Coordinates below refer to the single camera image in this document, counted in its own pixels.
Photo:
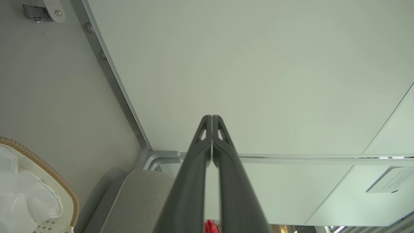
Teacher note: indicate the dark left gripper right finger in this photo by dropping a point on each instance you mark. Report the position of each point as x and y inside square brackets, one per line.
[239, 200]

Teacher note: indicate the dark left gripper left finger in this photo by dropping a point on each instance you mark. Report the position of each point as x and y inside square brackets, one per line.
[187, 200]

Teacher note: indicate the grey metal partition foot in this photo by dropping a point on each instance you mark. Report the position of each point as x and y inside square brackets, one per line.
[51, 8]

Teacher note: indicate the white cloth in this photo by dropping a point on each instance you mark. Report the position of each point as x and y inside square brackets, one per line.
[22, 194]

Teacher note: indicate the red sports garment white lettering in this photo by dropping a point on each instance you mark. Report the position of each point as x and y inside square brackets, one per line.
[211, 226]

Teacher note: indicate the grey fabric sofa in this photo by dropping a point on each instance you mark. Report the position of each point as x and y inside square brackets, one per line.
[139, 204]

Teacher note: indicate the grey partition base rail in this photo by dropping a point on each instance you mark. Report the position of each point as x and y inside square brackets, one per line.
[108, 64]

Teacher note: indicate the white laundry basket woven rim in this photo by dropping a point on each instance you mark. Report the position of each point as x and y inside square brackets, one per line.
[64, 200]

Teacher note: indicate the grey metal partition post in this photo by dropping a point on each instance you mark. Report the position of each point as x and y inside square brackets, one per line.
[291, 159]

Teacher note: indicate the white paper sign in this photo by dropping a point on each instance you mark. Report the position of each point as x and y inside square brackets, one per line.
[394, 179]

